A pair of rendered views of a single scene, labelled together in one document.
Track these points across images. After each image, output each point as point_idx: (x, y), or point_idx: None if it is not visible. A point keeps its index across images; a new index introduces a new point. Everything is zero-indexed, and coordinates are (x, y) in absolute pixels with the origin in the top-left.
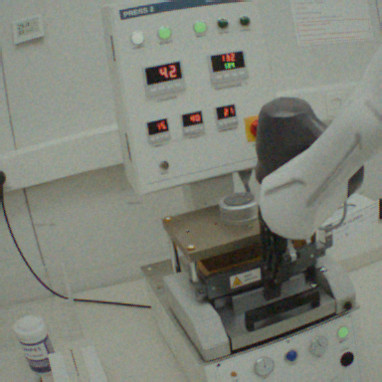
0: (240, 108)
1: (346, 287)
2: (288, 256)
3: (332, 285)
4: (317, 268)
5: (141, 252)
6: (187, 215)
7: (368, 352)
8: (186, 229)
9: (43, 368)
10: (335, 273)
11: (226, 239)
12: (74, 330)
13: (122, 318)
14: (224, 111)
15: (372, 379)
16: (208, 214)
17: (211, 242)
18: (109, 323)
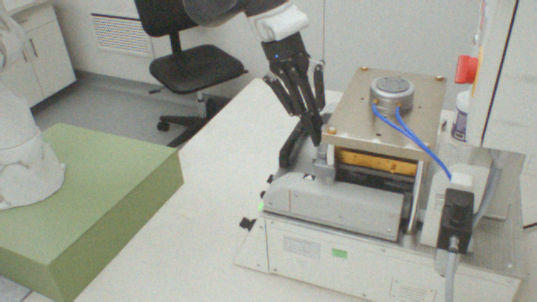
0: (485, 30)
1: (272, 188)
2: (267, 72)
3: (284, 176)
4: (317, 177)
5: None
6: (436, 87)
7: (269, 300)
8: (404, 78)
9: (450, 127)
10: (290, 179)
11: (357, 82)
12: (523, 169)
13: (529, 204)
14: (482, 20)
15: (235, 271)
16: (422, 94)
17: (362, 77)
18: (523, 193)
